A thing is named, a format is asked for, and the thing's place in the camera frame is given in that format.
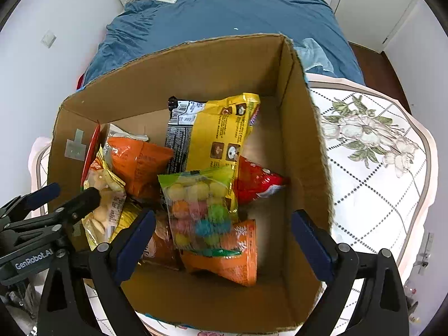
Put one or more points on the brown cardboard box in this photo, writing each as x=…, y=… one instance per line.
x=217, y=70

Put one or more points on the small white snack packet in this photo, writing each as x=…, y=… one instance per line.
x=120, y=133

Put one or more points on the red-edged snack packet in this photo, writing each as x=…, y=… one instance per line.
x=91, y=147

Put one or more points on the black snack packet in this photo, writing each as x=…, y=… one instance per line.
x=176, y=140

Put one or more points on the red cloth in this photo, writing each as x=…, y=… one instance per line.
x=80, y=81

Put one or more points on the small white flat object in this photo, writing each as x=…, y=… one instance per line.
x=165, y=0

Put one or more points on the brown pastry snack packet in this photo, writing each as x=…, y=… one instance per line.
x=162, y=245

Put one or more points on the white cabinet door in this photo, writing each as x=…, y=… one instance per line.
x=378, y=3

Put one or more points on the white wall switch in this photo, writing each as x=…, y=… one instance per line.
x=49, y=39

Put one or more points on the metal door latch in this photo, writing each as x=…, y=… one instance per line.
x=424, y=252

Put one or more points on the clear packet of coloured balls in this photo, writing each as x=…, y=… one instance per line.
x=196, y=210

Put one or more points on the floral quilted bed cover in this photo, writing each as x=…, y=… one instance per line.
x=367, y=189

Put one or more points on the yellow snack packet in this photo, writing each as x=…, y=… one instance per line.
x=210, y=136

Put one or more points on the yellow biscuit packet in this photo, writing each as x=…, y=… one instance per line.
x=101, y=185

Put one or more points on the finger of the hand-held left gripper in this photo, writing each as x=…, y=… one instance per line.
x=85, y=197
x=42, y=193

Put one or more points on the light blue cloth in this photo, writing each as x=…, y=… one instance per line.
x=315, y=56

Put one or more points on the blue blanket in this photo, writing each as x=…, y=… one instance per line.
x=227, y=14

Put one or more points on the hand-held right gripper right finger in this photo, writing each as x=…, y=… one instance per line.
x=311, y=245

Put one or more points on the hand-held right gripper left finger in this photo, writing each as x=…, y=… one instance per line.
x=134, y=245

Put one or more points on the red snack packet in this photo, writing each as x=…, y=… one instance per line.
x=255, y=182

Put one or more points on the orange snack packet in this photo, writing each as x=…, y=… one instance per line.
x=143, y=164
x=227, y=259

